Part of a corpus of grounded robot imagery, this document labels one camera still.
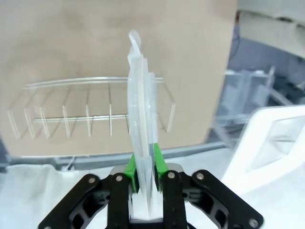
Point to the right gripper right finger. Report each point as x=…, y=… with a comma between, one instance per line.
x=190, y=202

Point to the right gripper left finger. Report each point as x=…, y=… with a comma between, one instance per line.
x=95, y=202

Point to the clear plastic container lid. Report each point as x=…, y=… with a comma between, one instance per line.
x=140, y=95

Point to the white cloth cover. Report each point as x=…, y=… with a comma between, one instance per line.
x=35, y=190

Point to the white moulded plastic housing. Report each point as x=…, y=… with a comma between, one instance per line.
x=262, y=119

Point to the clear plastic storage bin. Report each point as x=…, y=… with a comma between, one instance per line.
x=252, y=95

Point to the grey table frame rail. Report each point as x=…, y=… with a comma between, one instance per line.
x=95, y=161

